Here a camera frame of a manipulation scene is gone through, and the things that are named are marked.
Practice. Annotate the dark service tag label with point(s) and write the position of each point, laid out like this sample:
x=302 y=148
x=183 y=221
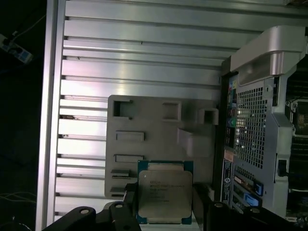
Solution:
x=227 y=180

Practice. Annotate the green motherboard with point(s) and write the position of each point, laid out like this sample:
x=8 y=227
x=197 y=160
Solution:
x=302 y=168

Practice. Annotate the silver CPU chip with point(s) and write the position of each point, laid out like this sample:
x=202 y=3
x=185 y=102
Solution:
x=164 y=192

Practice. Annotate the rear port cluster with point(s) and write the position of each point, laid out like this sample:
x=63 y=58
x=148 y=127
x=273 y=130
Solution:
x=231 y=113

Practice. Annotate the grey parts rack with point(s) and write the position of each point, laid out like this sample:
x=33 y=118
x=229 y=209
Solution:
x=156 y=134

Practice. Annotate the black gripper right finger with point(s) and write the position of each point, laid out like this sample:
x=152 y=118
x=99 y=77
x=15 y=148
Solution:
x=216 y=216

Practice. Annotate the CPU socket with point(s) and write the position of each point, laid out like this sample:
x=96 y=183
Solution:
x=302 y=118

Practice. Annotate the white blue power strip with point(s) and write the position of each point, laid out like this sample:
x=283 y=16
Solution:
x=21 y=54

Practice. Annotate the grey open PC case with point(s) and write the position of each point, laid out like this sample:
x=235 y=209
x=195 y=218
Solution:
x=255 y=120

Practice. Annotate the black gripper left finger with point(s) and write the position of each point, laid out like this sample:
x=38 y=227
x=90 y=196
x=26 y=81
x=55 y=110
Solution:
x=115 y=216

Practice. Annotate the blue card clip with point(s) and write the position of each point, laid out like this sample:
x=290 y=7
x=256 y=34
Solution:
x=252 y=199

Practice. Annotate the grey case corner foot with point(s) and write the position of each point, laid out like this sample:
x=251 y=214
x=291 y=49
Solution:
x=264 y=48

